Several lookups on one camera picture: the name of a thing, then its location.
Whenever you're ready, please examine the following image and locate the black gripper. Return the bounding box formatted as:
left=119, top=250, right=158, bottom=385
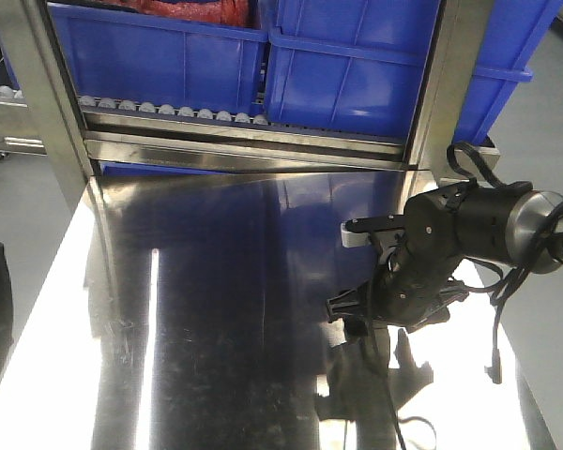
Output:
left=326, top=185, right=469, bottom=333

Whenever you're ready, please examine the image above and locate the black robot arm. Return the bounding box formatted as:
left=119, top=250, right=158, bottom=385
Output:
left=327, top=182, right=563, bottom=333

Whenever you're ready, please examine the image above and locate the small blue bin below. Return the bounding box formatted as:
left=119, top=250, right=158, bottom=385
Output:
left=100, top=161, right=222, bottom=176

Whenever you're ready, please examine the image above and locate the red bag in bin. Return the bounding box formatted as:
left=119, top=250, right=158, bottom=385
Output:
left=104, top=0, right=251, bottom=27

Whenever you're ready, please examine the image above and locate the roller track strip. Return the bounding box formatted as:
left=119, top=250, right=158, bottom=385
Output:
left=78, top=96, right=270, bottom=126

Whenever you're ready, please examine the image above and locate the large blue plastic bin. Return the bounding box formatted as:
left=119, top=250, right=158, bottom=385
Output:
left=48, top=1, right=268, bottom=115

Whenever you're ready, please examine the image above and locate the black dangling cable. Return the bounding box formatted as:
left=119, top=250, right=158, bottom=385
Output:
left=445, top=140, right=563, bottom=385

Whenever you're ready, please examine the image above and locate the stainless steel rack frame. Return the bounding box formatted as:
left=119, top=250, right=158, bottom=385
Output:
left=0, top=1, right=494, bottom=201

